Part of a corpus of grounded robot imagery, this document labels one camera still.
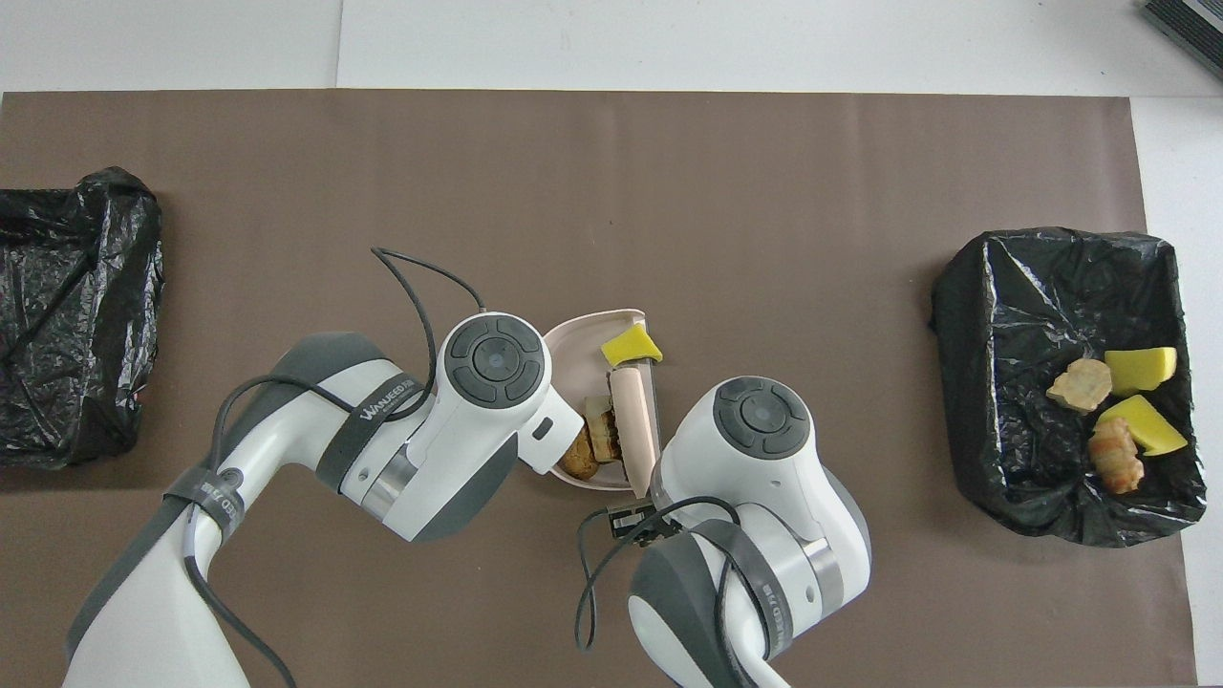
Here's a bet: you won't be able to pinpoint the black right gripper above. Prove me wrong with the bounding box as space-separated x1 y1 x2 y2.
607 497 684 548

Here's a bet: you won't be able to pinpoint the brown bread chunk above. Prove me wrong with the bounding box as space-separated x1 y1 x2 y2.
557 425 601 481

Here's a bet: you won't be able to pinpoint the grey-yellow sponge chunk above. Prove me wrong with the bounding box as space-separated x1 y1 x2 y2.
585 395 624 464

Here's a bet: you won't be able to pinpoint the beige brush black bristles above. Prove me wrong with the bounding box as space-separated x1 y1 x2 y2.
610 368 662 498

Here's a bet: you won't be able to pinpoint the pink plastic dustpan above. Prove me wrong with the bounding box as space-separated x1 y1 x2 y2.
542 308 662 493

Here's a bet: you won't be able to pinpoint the yellow sponge wedge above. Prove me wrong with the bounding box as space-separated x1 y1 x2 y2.
600 323 663 369

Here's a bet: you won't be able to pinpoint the pale yellow piece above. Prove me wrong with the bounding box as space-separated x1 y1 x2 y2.
1046 358 1114 414

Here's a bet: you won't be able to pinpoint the orange striped croissant piece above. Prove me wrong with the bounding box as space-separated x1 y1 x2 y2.
1089 418 1146 495

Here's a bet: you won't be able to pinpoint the notched yellow sponge piece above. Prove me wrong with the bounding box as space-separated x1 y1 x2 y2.
1096 395 1190 457

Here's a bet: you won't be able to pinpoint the lumpy yellow sponge piece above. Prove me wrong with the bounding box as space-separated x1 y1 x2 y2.
1104 347 1179 398

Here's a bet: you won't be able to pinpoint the bin with black bag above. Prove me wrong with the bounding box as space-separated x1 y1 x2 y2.
0 167 164 469
930 227 1208 548

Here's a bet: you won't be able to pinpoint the brown paper table mat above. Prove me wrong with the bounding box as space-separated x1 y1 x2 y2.
0 90 1200 688

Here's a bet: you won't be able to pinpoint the dark grey ribbed device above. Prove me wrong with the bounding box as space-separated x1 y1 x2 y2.
1142 0 1223 79

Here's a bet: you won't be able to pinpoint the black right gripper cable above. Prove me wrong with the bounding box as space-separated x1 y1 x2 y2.
573 495 741 656

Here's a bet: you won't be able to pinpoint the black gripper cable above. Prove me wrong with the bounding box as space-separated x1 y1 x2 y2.
182 247 488 688
573 495 741 656

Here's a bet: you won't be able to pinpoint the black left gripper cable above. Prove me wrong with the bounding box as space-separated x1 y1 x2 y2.
182 247 488 688

